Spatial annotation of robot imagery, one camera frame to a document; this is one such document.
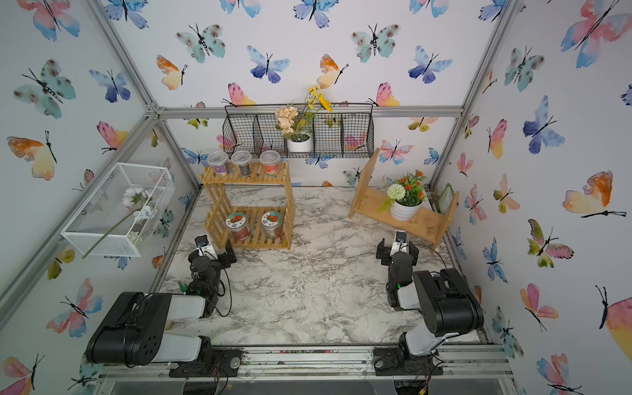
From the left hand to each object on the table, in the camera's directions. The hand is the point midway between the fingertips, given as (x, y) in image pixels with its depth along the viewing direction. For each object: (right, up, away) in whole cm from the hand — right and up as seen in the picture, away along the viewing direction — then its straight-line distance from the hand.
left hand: (218, 241), depth 89 cm
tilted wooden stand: (+79, +6, +8) cm, 80 cm away
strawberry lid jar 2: (+18, +6, +4) cm, 20 cm away
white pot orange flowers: (+67, +17, -1) cm, 69 cm away
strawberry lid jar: (+6, +5, +4) cm, 8 cm away
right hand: (+66, +1, +1) cm, 66 cm away
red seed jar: (+20, +28, -7) cm, 35 cm away
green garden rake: (-12, -16, -1) cm, 20 cm away
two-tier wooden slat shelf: (-4, +13, +9) cm, 16 cm away
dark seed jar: (+11, +28, -7) cm, 31 cm away
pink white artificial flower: (-17, +14, -15) cm, 27 cm away
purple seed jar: (+3, +28, -7) cm, 29 cm away
